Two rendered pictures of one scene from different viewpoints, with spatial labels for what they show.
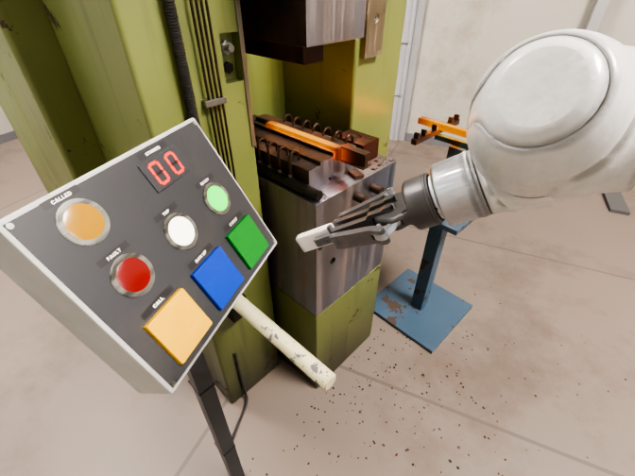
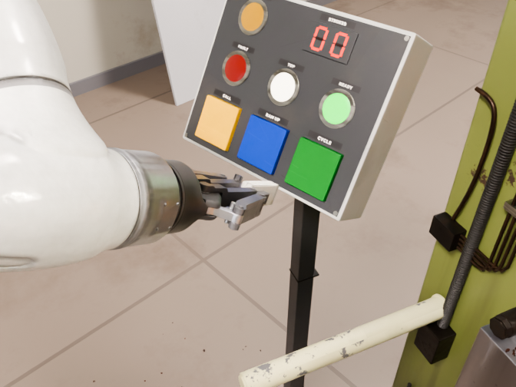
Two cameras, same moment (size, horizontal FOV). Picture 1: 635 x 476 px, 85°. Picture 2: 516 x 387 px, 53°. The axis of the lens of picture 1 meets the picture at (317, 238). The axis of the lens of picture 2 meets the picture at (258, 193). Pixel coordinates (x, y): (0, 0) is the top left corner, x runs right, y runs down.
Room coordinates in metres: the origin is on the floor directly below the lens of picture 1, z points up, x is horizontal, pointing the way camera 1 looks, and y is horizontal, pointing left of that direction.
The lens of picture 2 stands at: (0.66, -0.49, 1.47)
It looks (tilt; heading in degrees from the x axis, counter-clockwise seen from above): 39 degrees down; 113
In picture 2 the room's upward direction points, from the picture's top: straight up
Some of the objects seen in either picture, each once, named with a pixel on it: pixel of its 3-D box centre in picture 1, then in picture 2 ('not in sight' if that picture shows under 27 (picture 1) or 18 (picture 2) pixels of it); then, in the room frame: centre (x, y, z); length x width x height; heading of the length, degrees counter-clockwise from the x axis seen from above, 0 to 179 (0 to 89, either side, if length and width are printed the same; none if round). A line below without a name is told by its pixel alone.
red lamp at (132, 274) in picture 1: (133, 275); (236, 68); (0.32, 0.24, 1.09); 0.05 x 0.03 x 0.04; 136
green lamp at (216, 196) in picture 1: (216, 198); (336, 108); (0.51, 0.17, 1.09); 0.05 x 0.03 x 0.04; 136
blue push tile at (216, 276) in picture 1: (217, 278); (263, 144); (0.40, 0.16, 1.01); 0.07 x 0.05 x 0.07; 161
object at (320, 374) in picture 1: (270, 331); (348, 343); (0.60, 0.13, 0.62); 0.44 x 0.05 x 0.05; 46
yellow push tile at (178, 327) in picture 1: (179, 325); (219, 122); (0.31, 0.19, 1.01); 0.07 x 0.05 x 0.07; 161
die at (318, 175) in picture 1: (283, 146); not in sight; (1.05, 0.11, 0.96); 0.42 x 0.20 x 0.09; 46
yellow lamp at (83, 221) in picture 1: (84, 221); (253, 17); (0.34, 0.28, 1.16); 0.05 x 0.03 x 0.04; 136
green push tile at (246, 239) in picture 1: (247, 242); (314, 169); (0.50, 0.13, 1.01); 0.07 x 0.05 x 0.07; 161
